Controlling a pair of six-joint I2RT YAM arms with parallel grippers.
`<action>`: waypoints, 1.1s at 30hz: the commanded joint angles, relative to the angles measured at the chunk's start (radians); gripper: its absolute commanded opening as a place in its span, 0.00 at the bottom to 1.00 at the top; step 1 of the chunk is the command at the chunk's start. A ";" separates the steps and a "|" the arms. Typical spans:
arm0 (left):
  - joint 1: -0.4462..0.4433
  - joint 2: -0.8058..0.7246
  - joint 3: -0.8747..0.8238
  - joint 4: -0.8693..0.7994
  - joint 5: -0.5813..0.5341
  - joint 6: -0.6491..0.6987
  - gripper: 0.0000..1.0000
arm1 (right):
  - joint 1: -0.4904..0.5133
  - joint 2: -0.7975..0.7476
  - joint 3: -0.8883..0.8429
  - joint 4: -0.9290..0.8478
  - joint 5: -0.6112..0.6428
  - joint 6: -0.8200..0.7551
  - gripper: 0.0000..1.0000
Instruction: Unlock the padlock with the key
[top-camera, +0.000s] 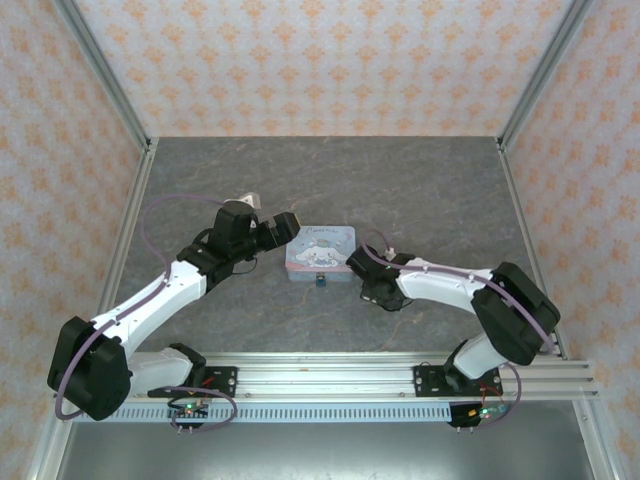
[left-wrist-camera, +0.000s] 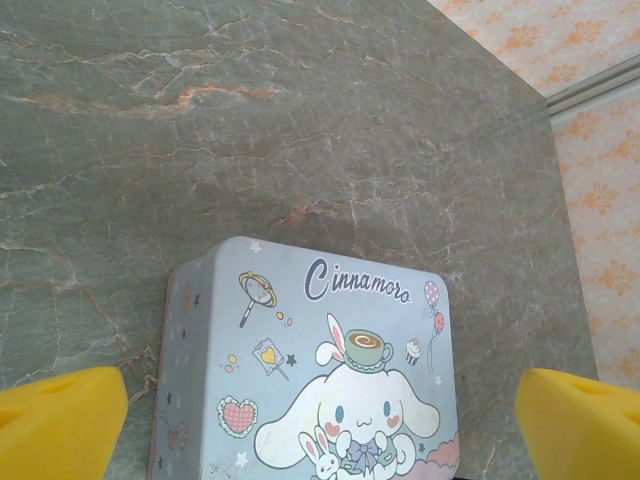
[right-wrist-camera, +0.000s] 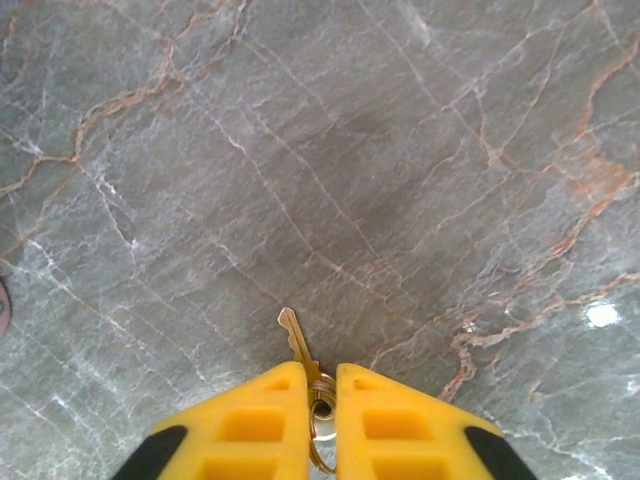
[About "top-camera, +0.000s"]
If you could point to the grey metal panel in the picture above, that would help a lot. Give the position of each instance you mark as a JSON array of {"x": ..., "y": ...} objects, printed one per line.
[{"x": 325, "y": 452}]

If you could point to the aluminium table side rail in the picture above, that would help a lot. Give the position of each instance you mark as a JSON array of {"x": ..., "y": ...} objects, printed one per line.
[
  {"x": 130, "y": 225},
  {"x": 530, "y": 240}
]

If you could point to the aluminium mounting rail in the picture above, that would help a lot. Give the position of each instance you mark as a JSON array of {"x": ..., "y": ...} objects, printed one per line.
[{"x": 325, "y": 380}]

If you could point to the blue cartoon tin box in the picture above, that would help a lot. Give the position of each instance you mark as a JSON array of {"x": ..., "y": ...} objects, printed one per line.
[{"x": 320, "y": 250}]

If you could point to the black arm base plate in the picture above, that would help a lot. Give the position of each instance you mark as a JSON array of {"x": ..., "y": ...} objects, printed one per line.
[
  {"x": 427, "y": 380},
  {"x": 222, "y": 380}
]

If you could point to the small circuit board with LEDs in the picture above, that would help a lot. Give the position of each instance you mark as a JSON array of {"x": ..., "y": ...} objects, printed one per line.
[
  {"x": 487, "y": 412},
  {"x": 189, "y": 410}
]

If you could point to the small blue padlock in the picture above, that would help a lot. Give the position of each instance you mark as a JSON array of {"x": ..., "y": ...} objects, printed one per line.
[{"x": 320, "y": 283}]

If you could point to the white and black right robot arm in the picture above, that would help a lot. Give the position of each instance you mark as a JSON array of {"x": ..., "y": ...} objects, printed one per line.
[{"x": 440, "y": 287}]

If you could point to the aluminium corner post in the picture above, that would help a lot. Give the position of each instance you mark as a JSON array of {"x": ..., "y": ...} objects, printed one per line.
[
  {"x": 105, "y": 75},
  {"x": 545, "y": 75}
]

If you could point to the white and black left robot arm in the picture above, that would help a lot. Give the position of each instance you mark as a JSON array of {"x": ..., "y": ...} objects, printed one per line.
[{"x": 150, "y": 300}]

